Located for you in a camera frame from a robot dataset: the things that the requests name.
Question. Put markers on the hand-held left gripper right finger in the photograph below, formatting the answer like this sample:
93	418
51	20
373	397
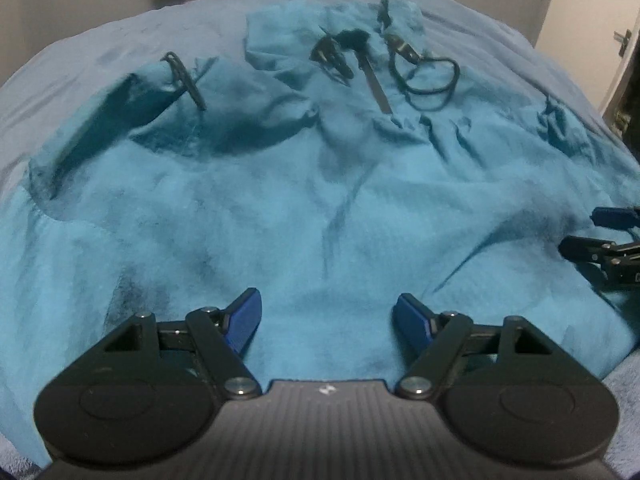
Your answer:
412	317

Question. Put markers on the white door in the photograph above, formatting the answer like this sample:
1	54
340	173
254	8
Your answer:
575	10

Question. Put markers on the teal zip jacket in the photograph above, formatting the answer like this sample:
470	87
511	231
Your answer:
300	200

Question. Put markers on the blue-grey bed cover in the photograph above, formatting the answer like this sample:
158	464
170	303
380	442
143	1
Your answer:
100	35

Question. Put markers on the grey fleece blanket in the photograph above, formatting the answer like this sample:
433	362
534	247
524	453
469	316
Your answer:
625	410

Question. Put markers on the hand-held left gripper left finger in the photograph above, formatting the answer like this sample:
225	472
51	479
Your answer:
245	315

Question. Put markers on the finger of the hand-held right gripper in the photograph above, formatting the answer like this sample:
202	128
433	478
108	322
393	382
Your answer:
585	249
617	217

